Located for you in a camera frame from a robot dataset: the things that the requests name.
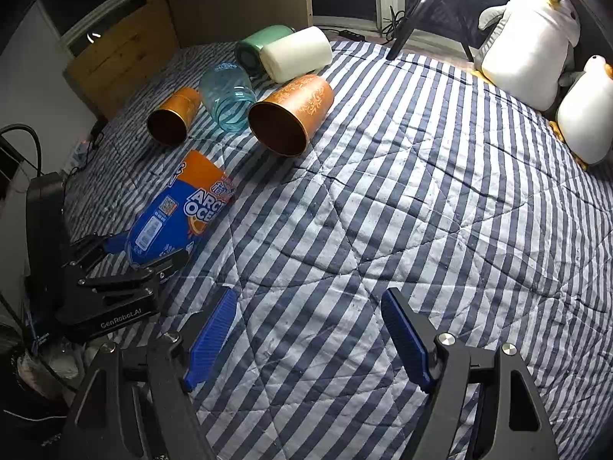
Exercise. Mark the white cream cup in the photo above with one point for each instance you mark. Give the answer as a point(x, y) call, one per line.
point(297, 54)

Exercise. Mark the large plush penguin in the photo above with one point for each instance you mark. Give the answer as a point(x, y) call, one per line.
point(531, 44)

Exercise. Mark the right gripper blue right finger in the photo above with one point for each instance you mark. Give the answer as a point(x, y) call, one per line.
point(413, 337)

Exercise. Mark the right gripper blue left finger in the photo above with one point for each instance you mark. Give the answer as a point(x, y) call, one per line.
point(204, 334)

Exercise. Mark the black power strip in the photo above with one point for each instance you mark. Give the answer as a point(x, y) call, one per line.
point(351, 35)

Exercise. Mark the large copper patterned cup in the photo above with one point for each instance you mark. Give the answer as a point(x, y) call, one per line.
point(286, 121)

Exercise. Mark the clear blue glass jar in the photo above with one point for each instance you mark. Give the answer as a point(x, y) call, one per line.
point(227, 94)

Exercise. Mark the striped blue white bedsheet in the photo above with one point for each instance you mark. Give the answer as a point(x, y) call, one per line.
point(422, 177)

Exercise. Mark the green cup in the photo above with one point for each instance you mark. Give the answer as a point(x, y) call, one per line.
point(247, 52)

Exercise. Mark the blue orange Arctic Ocean cup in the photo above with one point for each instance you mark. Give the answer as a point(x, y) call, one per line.
point(181, 213)

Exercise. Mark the white window frame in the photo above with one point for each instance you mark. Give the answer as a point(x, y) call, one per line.
point(96, 14)

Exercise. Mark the small plush penguin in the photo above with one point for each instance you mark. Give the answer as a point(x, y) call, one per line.
point(583, 120)

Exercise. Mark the small copper cup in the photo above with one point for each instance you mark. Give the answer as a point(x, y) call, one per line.
point(169, 124)

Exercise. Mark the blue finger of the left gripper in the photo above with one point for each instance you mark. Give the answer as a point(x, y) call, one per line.
point(161, 268)
point(116, 243)

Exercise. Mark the black tripod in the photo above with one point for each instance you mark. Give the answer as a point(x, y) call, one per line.
point(403, 28)

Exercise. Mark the wooden plank headboard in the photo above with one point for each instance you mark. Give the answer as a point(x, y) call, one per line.
point(108, 71)

